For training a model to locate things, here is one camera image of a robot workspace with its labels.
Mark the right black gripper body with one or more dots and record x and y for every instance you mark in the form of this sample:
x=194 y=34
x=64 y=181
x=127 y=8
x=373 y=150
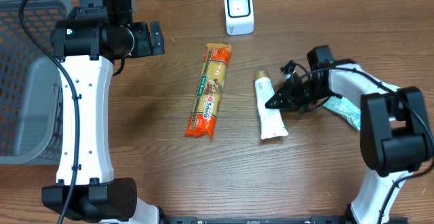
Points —
x=302 y=93

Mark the white barcode scanner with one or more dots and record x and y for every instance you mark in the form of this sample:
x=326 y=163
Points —
x=239 y=16

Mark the grey plastic mesh basket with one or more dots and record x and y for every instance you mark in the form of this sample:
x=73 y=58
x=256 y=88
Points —
x=31 y=96

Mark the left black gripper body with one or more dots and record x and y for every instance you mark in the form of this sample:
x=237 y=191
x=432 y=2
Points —
x=140 y=48

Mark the teal wet wipes pack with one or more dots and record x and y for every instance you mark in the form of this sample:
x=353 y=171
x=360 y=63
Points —
x=346 y=109

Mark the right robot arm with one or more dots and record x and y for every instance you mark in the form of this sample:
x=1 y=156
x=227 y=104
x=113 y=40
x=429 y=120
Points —
x=395 y=136

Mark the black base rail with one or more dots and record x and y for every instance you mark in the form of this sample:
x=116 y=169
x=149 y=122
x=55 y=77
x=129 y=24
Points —
x=251 y=220

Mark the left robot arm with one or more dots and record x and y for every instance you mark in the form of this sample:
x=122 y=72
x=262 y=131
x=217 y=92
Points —
x=86 y=46

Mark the white cream tube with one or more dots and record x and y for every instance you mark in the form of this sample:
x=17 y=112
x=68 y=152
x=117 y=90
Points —
x=271 y=122

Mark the orange spaghetti packet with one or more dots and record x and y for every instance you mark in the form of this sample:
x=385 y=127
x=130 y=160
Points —
x=210 y=87

